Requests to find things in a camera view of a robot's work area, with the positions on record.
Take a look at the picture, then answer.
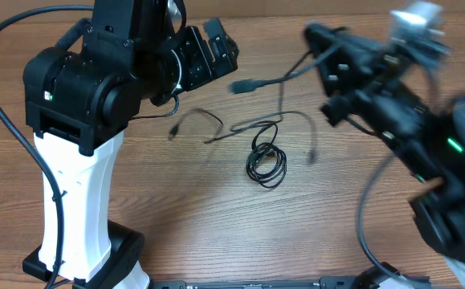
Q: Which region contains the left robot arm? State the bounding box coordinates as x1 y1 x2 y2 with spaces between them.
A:
22 0 239 288

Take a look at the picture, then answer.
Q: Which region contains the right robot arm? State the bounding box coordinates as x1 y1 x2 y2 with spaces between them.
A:
304 23 465 287

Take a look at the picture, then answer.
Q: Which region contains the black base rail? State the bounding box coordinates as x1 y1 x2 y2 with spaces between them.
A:
147 275 432 289

